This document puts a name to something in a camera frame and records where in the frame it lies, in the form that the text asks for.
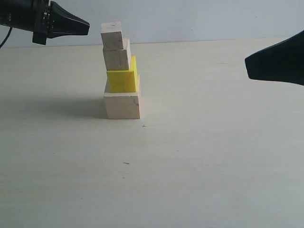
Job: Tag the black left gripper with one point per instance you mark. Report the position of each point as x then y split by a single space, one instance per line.
43 18

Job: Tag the large wooden cube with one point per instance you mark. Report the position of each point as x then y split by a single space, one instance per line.
122 105

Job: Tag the yellow cube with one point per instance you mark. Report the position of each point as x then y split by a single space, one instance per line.
124 81

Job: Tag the small wooden cube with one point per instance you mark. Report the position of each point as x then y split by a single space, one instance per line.
112 37

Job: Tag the medium wooden cube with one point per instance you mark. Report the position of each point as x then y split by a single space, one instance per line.
118 59

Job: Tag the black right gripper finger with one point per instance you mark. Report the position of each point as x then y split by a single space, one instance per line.
281 62

